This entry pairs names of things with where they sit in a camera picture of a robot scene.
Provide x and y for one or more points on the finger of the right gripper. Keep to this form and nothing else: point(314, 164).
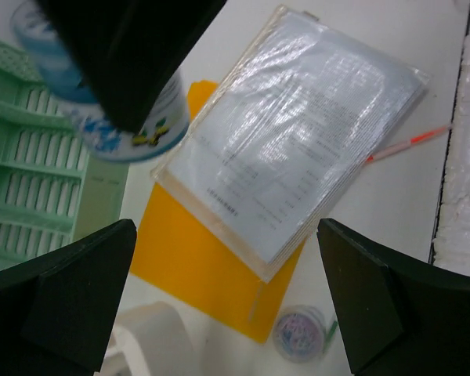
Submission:
point(128, 50)

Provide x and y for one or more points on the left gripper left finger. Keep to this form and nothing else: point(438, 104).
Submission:
point(57, 310)

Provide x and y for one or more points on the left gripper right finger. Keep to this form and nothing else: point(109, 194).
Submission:
point(397, 315)

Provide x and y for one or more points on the green-tipped white pen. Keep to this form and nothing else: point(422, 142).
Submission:
point(330, 334)

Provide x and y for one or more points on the dark-lidded ink jar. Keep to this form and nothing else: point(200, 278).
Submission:
point(299, 333)

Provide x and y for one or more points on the white plastic drawer unit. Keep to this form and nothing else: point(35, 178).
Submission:
point(150, 340)

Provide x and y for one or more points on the white front shelf board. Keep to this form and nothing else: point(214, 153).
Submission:
point(452, 241)

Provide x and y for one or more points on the green four-slot file organizer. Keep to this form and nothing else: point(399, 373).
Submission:
point(53, 191)

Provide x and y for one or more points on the orange paper folder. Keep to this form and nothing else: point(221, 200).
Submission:
point(177, 254)

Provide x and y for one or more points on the orange-tipped clear pen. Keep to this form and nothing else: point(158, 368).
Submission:
point(407, 144)

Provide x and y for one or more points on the clear mesh document pouch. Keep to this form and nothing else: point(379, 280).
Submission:
point(284, 135)

